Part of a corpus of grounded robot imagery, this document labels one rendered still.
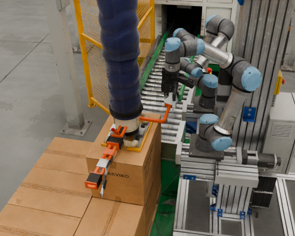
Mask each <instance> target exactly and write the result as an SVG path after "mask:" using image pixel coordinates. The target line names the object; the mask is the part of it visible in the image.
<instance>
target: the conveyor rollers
mask: <svg viewBox="0 0 295 236"><path fill-rule="evenodd" d="M164 48H165V43H164V45H163V47H162V49H161V51H160V53H159V55H158V57H157V60H156V62H155V64H154V66H153V68H152V70H151V72H150V74H149V76H148V78H147V80H146V82H145V84H144V86H143V88H142V90H141V92H140V97H141V102H142V105H143V110H142V111H143V112H147V113H155V114H161V117H162V118H163V117H164V115H165V112H166V110H167V107H165V102H164V92H161V82H162V68H163V67H165V50H164ZM198 57H199V55H195V57H194V59H198ZM179 73H180V74H182V75H185V72H184V71H182V70H181V71H179ZM181 86H182V83H179V82H178V92H179V91H180V89H181ZM189 89H190V88H189V87H187V86H186V87H185V90H184V94H183V97H182V100H181V102H180V101H178V103H177V104H176V108H175V109H174V110H173V111H172V108H171V109H170V111H169V114H168V116H167V119H166V122H165V123H164V124H161V135H167V136H161V140H166V141H173V142H175V139H176V138H175V137H176V136H177V132H176V131H178V128H179V126H178V125H180V120H181V117H182V107H183V102H186V99H187V96H188V93H189ZM171 124H172V125H171ZM162 129H164V130H162ZM165 129H167V130H165ZM169 130H171V131H169ZM172 130H174V131H172ZM168 136H174V137H168Z"/></svg>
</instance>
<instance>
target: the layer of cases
mask: <svg viewBox="0 0 295 236"><path fill-rule="evenodd" d="M93 144H94V142H88V141H81V140H73V139H66V138H59V137H55V138H54V139H53V140H52V142H51V143H50V145H49V146H48V148H47V149H46V150H45V151H44V153H43V154H42V156H41V157H40V158H39V160H38V161H37V163H36V164H35V165H34V167H33V168H32V170H31V171H30V172H29V174H28V175H27V176H26V178H25V179H24V180H23V182H22V183H21V185H20V186H19V187H18V189H17V190H16V192H15V193H14V194H13V196H12V197H11V199H10V200H9V201H8V203H7V204H6V205H5V207H4V208H3V209H2V211H1V212H0V236H146V235H147V231H148V227H149V224H150V220H151V217H152V213H153V210H154V207H155V203H156V199H157V196H158V192H159V189H160V186H161V156H160V157H159V160H158V163H157V167H156V169H155V173H154V176H153V179H152V183H151V186H150V188H149V192H148V195H147V198H146V202H145V205H144V206H142V205H136V204H131V203H126V202H120V201H115V200H110V199H102V198H97V197H93V196H92V190H91V189H90V188H86V187H85V182H84V181H86V180H87V178H88V176H89V173H88V167H87V162H86V156H87V154H88V152H89V150H90V149H91V147H92V145H93Z"/></svg>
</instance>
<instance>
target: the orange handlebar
mask: <svg viewBox="0 0 295 236"><path fill-rule="evenodd" d="M170 109H171V105H170V104H169V105H168V107H167V110H166V112H165V115H164V117H163V119H156V118H147V117H140V120H142V121H149V122H156V123H165V122H166V119H167V116H168V114H169V111H170ZM121 127H122V126H120V125H119V127H118V129H117V131H118V132H119V131H120V129H121ZM126 130H127V126H125V127H124V129H123V131H122V133H121V134H120V136H124V134H125V132H126ZM116 149H117V146H114V148H113V149H111V145H108V147H107V148H106V149H105V151H104V153H103V156H102V159H105V158H106V157H107V158H108V160H110V159H111V157H112V156H114V155H115V151H116ZM99 169H100V168H99V167H96V169H95V171H94V172H96V173H97V172H98V171H99ZM100 173H101V174H102V176H103V175H104V173H105V168H103V169H102V170H101V172H100ZM87 186H88V188H90V189H95V188H96V186H95V185H90V184H87Z"/></svg>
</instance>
